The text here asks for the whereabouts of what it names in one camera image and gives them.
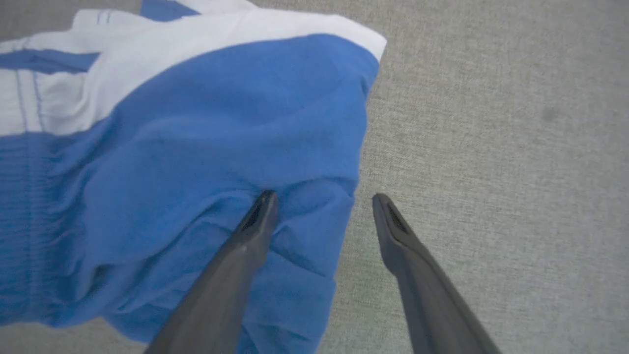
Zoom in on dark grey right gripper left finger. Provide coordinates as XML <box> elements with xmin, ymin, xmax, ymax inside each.
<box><xmin>144</xmin><ymin>190</ymin><xmax>279</xmax><ymax>354</ymax></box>

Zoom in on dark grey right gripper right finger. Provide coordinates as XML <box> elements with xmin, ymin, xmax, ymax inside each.
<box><xmin>372</xmin><ymin>193</ymin><xmax>502</xmax><ymax>354</ymax></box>

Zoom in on blue and white shorts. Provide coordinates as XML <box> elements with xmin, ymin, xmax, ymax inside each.
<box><xmin>0</xmin><ymin>0</ymin><xmax>388</xmax><ymax>354</ymax></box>

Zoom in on grey fabric sofa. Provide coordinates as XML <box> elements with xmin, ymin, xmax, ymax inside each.
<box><xmin>0</xmin><ymin>0</ymin><xmax>629</xmax><ymax>354</ymax></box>

